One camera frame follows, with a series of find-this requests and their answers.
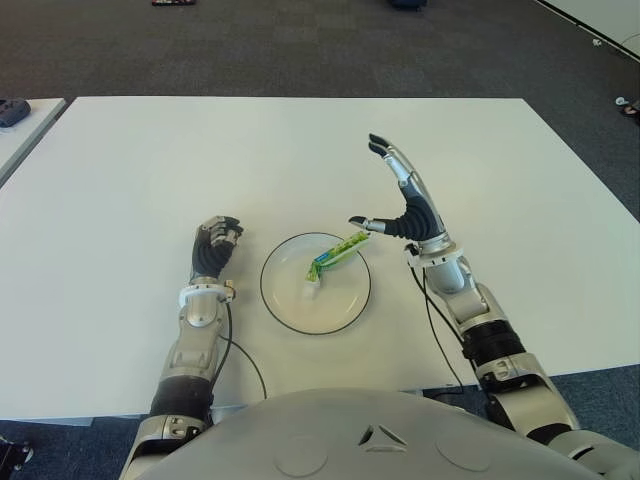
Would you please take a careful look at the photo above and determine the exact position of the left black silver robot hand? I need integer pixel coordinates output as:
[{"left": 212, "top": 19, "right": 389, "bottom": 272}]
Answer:
[{"left": 189, "top": 214, "right": 245, "bottom": 289}]

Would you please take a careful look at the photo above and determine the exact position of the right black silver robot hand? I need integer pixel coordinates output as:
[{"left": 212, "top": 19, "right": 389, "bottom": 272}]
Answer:
[{"left": 348, "top": 132, "right": 459, "bottom": 257}]

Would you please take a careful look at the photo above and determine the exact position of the green white toothpaste tube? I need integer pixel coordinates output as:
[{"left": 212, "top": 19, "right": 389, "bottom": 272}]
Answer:
[{"left": 303, "top": 230, "right": 370, "bottom": 297}]

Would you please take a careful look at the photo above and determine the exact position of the white plate with black rim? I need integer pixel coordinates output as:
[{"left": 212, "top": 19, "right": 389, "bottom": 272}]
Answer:
[{"left": 259, "top": 231, "right": 373, "bottom": 336}]

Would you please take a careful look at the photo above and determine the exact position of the grey robot torso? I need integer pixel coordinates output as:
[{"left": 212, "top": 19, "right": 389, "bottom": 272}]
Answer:
[{"left": 119, "top": 387, "right": 624, "bottom": 480}]

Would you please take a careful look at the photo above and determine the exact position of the black controller device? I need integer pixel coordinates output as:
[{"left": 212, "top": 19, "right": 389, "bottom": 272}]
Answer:
[{"left": 0, "top": 98, "right": 30, "bottom": 129}]

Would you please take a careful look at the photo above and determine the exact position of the white floor platform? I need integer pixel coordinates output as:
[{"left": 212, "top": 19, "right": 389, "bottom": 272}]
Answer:
[{"left": 532, "top": 0, "right": 640, "bottom": 64}]

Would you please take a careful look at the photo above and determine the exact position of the black metal floor object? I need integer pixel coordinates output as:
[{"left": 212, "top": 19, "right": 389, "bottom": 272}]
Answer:
[{"left": 0, "top": 434, "right": 35, "bottom": 474}]

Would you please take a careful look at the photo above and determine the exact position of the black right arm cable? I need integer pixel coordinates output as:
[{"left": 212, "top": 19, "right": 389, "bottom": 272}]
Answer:
[{"left": 410, "top": 264, "right": 467, "bottom": 389}]

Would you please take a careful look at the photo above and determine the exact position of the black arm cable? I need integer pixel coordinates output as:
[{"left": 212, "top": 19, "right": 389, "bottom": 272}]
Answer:
[
  {"left": 217, "top": 298, "right": 269, "bottom": 401},
  {"left": 410, "top": 264, "right": 467, "bottom": 389}
]

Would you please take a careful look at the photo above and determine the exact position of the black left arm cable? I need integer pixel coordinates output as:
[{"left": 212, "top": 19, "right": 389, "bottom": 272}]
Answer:
[{"left": 217, "top": 298, "right": 269, "bottom": 401}]

